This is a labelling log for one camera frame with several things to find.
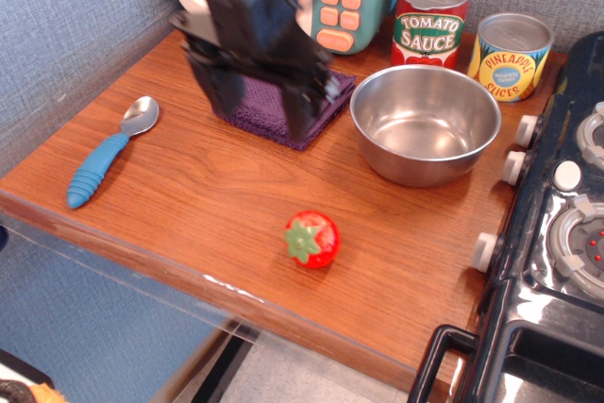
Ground pineapple slices can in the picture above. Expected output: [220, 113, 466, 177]
[467, 12, 554, 102]

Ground silver metal pot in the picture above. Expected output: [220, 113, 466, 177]
[350, 64, 502, 188]

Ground tomato sauce can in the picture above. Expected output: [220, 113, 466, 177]
[391, 0, 470, 69]

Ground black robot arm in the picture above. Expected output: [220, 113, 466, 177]
[170, 0, 340, 142]

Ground white stove knob front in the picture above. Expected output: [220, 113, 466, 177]
[471, 232, 498, 273]

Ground black toy stove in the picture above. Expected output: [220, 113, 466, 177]
[409, 32, 603, 402]

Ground white stove knob rear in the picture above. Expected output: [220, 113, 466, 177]
[514, 115, 539, 148]

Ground white stove knob middle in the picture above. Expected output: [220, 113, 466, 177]
[501, 151, 527, 186]

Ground folded purple cloth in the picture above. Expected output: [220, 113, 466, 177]
[213, 72, 356, 151]

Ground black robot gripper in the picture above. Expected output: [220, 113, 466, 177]
[170, 0, 339, 142]

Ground white stove knob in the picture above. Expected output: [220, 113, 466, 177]
[514, 115, 539, 148]
[501, 151, 527, 186]
[471, 232, 498, 273]

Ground blue handled metal spoon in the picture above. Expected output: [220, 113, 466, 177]
[66, 96, 159, 209]

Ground red plastic toy strawberry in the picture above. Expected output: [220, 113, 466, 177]
[284, 210, 341, 269]

